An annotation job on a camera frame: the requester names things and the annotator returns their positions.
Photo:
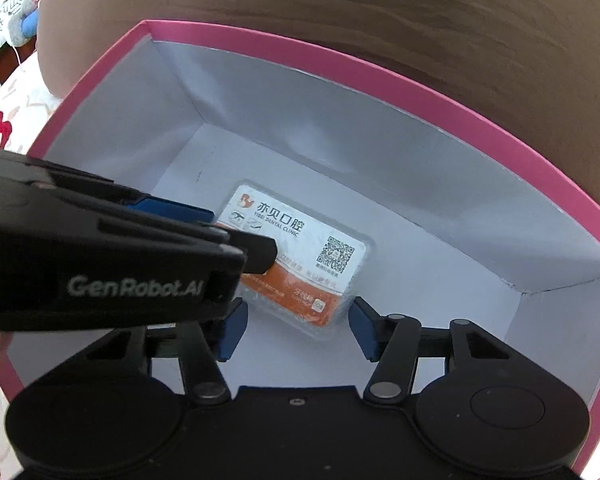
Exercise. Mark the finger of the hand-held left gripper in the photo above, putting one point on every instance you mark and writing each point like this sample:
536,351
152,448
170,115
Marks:
175,208
257,255

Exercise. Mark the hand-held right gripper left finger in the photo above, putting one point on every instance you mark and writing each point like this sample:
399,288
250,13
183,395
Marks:
232,330

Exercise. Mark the orange white tissue packet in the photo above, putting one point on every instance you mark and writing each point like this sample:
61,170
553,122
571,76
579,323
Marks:
305,245

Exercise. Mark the pink cardboard box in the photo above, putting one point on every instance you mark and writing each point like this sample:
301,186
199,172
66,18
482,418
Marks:
330,160

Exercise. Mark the brown pillow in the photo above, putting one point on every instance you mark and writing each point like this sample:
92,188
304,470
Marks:
330,10

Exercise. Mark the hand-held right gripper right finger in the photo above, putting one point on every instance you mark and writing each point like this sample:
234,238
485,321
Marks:
362,330

